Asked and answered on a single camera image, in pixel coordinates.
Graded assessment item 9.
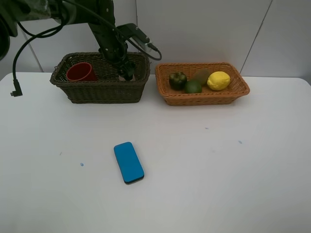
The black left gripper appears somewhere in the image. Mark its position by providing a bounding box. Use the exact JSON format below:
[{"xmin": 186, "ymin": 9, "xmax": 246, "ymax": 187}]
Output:
[{"xmin": 98, "ymin": 31, "xmax": 135, "ymax": 81}]

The red plastic cup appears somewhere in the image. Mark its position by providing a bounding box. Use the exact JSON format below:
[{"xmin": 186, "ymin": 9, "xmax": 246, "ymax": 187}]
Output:
[{"xmin": 66, "ymin": 62, "xmax": 98, "ymax": 82}]

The dark purple mangosteen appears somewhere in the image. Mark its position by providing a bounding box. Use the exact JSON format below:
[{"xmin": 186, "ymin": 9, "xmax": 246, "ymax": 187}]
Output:
[{"xmin": 169, "ymin": 72, "xmax": 188, "ymax": 91}]

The green lime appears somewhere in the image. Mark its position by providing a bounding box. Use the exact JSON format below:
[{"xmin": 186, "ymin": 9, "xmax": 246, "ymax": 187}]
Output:
[{"xmin": 184, "ymin": 80, "xmax": 202, "ymax": 94}]

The brown kiwi fruit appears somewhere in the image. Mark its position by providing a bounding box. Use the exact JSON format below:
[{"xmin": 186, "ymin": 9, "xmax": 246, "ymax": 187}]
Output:
[{"xmin": 192, "ymin": 68, "xmax": 210, "ymax": 86}]

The yellow lemon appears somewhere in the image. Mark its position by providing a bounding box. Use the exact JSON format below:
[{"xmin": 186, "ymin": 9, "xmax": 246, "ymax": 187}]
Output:
[{"xmin": 207, "ymin": 71, "xmax": 230, "ymax": 91}]

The blue board eraser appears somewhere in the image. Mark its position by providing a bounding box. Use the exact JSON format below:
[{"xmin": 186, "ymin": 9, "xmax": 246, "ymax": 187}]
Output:
[{"xmin": 114, "ymin": 142, "xmax": 144, "ymax": 184}]

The pink soap bottle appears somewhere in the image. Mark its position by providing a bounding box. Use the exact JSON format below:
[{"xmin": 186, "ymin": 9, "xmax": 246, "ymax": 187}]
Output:
[{"xmin": 119, "ymin": 75, "xmax": 136, "ymax": 82}]

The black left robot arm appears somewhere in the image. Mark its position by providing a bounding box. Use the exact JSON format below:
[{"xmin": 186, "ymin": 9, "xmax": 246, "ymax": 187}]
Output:
[{"xmin": 0, "ymin": 0, "xmax": 134, "ymax": 81}]

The dark brown wicker basket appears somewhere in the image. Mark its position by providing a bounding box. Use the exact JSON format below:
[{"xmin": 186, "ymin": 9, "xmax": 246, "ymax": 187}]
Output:
[{"xmin": 50, "ymin": 52, "xmax": 150, "ymax": 104}]

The orange wicker basket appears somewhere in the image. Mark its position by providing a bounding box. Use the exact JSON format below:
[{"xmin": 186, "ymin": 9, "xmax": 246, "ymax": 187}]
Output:
[{"xmin": 155, "ymin": 62, "xmax": 250, "ymax": 106}]

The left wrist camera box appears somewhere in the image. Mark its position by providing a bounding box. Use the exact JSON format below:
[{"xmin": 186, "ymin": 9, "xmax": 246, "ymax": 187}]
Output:
[{"xmin": 117, "ymin": 23, "xmax": 157, "ymax": 52}]

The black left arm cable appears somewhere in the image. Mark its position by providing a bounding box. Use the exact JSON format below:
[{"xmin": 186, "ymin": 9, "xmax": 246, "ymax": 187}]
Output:
[{"xmin": 10, "ymin": 0, "xmax": 162, "ymax": 97}]

